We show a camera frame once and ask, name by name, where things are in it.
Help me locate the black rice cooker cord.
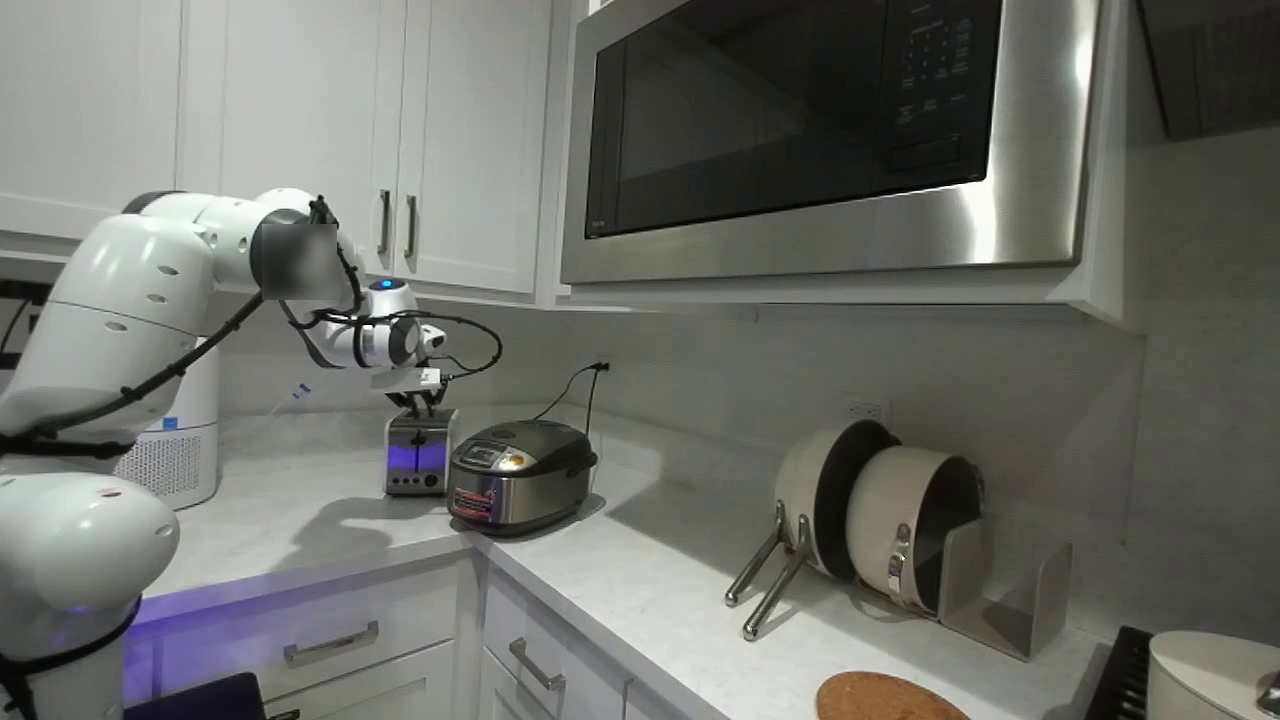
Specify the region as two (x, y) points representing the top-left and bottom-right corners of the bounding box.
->
(530, 361), (604, 433)

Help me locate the white lidded pot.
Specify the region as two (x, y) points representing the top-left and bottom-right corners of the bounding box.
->
(1143, 626), (1280, 720)

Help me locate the silver rice cooker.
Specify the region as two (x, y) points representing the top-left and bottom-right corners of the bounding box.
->
(442, 416), (599, 539)

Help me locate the black gas stove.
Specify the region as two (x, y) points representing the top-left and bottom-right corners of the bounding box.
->
(1077, 618), (1156, 720)

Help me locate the white drawer front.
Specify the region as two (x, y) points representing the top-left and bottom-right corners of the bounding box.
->
(128, 554), (478, 703)
(477, 573), (629, 720)

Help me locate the stainless steel microwave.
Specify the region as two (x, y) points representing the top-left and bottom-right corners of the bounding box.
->
(556, 0), (1102, 288)

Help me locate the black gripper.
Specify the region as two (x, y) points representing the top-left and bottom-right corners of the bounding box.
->
(382, 364), (449, 418)

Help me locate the dark range hood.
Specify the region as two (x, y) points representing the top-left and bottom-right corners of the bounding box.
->
(1130, 0), (1280, 143)

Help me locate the cream saucepan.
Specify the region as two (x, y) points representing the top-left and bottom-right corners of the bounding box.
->
(843, 438), (986, 615)

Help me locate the metal drawer handle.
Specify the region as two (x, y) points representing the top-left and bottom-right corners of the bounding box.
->
(280, 618), (382, 673)
(505, 632), (566, 693)

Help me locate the metal pan rack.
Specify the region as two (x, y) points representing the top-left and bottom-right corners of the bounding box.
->
(930, 513), (1077, 661)

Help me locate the round cork trivet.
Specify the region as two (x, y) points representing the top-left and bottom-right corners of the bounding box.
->
(812, 668), (976, 720)

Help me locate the white upper cabinet door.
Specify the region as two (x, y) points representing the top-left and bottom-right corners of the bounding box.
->
(396, 0), (553, 301)
(176, 0), (405, 270)
(0, 0), (182, 253)

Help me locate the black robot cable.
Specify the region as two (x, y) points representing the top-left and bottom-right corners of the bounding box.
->
(0, 194), (506, 447)

